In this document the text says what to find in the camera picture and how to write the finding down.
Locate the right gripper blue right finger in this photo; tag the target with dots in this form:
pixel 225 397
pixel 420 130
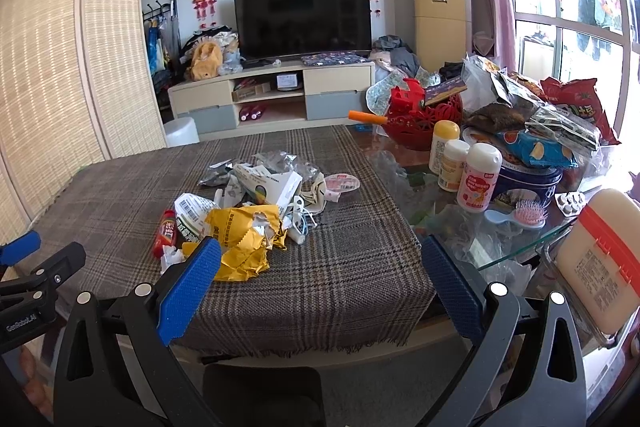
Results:
pixel 525 364

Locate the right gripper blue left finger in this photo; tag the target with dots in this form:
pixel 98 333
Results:
pixel 115 366

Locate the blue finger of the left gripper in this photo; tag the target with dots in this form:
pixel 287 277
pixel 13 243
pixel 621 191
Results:
pixel 19 249
pixel 58 268

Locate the red sausage wrapper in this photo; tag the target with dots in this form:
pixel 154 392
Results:
pixel 166 234

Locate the yellow wrapper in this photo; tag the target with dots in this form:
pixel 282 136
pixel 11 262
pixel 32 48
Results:
pixel 246 235

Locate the white barcode plastic bag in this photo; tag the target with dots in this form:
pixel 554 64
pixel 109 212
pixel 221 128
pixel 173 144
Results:
pixel 191 212

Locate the white blue ribbon trash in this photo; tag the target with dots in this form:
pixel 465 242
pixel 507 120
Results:
pixel 298 221

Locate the white carton box trash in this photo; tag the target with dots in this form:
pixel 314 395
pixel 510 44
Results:
pixel 267 188

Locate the clear plastic bag trash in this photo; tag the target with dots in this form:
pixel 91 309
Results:
pixel 279 161

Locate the dark trash bin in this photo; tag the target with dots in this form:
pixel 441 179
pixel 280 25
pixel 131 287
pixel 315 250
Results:
pixel 264 396

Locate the silver foil wrapper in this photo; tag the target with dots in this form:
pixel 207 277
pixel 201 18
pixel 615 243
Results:
pixel 217 174

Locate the pink hairbrush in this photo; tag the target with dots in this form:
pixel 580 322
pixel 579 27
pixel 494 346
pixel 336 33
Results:
pixel 527 214

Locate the large beige container red lid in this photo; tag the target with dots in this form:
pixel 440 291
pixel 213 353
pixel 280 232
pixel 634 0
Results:
pixel 599 259

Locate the crumpled white black paper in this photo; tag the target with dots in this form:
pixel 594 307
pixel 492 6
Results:
pixel 313 194

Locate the blue cookie tin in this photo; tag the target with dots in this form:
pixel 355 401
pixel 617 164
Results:
pixel 516 181

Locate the white round stool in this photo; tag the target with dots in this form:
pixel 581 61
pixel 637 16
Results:
pixel 181 131

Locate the pill blister pack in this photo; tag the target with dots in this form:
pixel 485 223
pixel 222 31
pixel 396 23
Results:
pixel 570 204

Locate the brown plaid tablecloth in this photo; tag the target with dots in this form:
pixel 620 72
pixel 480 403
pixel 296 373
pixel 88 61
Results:
pixel 356 279

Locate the white bottle red label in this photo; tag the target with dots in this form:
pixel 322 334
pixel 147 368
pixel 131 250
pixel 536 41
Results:
pixel 479 177

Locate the white cap yellow-label bottle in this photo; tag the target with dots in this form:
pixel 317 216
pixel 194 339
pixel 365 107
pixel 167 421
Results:
pixel 452 165

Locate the round pink foil lid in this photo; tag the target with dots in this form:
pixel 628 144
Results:
pixel 342 183

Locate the blue chip bag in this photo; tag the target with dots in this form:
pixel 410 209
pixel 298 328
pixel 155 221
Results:
pixel 535 151

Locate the bamboo folding screen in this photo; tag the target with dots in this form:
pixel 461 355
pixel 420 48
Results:
pixel 76 89

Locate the yellow cap white bottle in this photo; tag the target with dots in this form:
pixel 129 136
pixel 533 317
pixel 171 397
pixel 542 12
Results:
pixel 444 131

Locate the cream grey TV cabinet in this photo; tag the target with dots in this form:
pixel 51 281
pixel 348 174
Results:
pixel 273 98

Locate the yellow plush toy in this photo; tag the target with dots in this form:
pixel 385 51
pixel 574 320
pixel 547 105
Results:
pixel 206 59

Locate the red plastic basket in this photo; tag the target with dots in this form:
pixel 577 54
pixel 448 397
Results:
pixel 413 112

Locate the dark book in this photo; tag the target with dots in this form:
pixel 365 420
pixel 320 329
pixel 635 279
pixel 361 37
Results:
pixel 444 90

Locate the red snack bag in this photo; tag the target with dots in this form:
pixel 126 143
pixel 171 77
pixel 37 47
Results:
pixel 580 96

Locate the floral cloth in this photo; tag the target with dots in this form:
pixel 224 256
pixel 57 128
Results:
pixel 378 95

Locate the black flat television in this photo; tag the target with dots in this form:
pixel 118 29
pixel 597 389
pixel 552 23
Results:
pixel 293 28

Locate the black coat rack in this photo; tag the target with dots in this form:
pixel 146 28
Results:
pixel 162 36

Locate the orange handled tool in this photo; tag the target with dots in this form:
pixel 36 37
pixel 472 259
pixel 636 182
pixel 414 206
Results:
pixel 367 118

